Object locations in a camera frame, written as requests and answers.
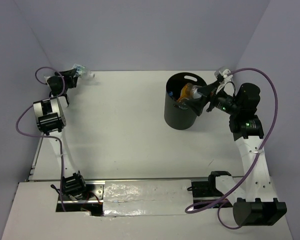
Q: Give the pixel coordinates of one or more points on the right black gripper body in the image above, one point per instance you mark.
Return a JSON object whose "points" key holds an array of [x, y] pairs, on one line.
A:
{"points": [[216, 100]]}

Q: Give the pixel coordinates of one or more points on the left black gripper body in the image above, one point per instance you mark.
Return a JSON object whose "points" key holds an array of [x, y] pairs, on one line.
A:
{"points": [[66, 85]]}

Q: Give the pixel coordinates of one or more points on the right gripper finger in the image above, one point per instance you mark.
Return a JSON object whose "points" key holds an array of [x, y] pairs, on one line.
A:
{"points": [[208, 89], [197, 105]]}

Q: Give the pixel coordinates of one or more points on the clear bottle green label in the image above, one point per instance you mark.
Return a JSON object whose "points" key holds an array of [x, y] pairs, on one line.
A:
{"points": [[83, 72]]}

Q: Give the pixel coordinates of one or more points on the clear bottle blue cap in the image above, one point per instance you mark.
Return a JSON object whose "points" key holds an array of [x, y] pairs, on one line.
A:
{"points": [[181, 106]]}

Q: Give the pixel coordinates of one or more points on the orange juice bottle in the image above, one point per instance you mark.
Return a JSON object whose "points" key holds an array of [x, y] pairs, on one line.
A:
{"points": [[186, 92]]}

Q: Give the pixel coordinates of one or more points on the clear square plastic bottle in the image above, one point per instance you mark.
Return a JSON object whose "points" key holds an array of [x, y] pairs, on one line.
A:
{"points": [[194, 93]]}

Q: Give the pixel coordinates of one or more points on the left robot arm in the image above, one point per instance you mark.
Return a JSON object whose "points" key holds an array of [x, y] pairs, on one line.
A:
{"points": [[50, 120]]}

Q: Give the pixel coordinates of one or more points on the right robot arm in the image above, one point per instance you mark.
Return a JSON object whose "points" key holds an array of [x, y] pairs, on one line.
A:
{"points": [[253, 200]]}

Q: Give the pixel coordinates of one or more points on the black round bin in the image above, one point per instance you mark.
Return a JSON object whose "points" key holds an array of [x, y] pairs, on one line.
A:
{"points": [[176, 118]]}

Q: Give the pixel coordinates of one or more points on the silver foil tape patch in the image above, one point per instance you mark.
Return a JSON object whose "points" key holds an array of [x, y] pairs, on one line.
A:
{"points": [[146, 198]]}

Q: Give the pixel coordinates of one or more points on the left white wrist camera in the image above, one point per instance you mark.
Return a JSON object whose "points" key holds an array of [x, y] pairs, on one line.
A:
{"points": [[45, 79]]}

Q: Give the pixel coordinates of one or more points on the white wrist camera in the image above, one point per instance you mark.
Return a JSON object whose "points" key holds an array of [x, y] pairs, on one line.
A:
{"points": [[223, 76], [45, 79]]}

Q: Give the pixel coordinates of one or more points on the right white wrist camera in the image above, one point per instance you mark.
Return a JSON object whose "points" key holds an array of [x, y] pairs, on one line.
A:
{"points": [[223, 76]]}

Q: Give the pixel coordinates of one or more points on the aluminium mounting rail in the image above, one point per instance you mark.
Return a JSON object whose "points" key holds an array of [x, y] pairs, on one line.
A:
{"points": [[91, 205]]}

